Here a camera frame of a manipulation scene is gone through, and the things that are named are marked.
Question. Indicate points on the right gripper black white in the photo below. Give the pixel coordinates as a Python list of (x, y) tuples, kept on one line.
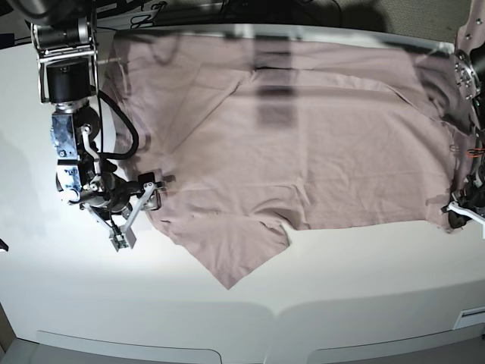
[(115, 203)]

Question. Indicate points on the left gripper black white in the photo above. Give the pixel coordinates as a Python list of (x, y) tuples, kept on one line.
[(465, 206)]

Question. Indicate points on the mauve pink T-shirt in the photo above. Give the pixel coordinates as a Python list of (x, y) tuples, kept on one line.
[(255, 134)]

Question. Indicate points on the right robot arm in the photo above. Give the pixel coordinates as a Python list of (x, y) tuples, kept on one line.
[(64, 35)]

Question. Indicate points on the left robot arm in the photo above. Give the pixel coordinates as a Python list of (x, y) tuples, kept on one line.
[(469, 74)]

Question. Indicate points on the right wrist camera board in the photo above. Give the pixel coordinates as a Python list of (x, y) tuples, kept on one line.
[(118, 241)]

